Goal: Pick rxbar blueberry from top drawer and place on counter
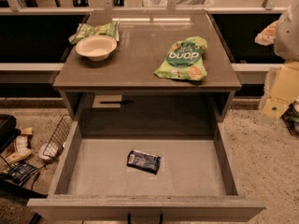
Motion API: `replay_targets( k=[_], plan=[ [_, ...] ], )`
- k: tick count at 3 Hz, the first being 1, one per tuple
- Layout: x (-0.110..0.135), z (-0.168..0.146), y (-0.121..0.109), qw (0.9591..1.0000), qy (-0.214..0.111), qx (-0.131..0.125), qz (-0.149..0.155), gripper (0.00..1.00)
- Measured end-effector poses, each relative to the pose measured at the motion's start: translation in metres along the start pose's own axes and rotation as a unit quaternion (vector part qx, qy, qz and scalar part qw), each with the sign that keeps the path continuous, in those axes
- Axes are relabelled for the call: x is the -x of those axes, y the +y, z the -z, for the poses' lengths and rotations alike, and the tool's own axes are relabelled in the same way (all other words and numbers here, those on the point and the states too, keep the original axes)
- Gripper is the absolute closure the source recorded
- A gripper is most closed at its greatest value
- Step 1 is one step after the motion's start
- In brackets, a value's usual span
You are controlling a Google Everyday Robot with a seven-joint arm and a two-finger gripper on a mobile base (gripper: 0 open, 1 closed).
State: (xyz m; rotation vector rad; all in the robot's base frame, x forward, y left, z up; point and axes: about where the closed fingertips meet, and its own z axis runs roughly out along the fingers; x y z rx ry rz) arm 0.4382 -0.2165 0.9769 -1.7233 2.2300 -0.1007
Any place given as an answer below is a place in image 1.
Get black bin at left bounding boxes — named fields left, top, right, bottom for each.
left=0, top=114, right=21, bottom=153

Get small green snack bag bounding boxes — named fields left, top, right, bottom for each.
left=68, top=21, right=120, bottom=45

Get dark blue rxbar wrapper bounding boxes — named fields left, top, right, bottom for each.
left=126, top=150, right=161, bottom=175

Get black basket at right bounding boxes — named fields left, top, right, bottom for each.
left=282, top=105, right=299, bottom=136

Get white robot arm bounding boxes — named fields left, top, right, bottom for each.
left=254, top=0, right=299, bottom=61

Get dark blue packet on floor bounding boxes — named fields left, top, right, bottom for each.
left=0, top=161, right=37, bottom=185

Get large green snack bag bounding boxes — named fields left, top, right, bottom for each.
left=154, top=36, right=207, bottom=81

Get black wire basket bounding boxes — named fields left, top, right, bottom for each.
left=47, top=115, right=72, bottom=159

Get grey cabinet with counter top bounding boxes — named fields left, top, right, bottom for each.
left=53, top=9, right=241, bottom=113

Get open grey top drawer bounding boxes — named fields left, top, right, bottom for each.
left=28, top=124, right=265, bottom=224

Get white round disc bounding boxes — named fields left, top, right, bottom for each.
left=38, top=144, right=59, bottom=161

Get white yellow snack packet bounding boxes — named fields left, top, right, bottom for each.
left=6, top=127, right=33, bottom=164

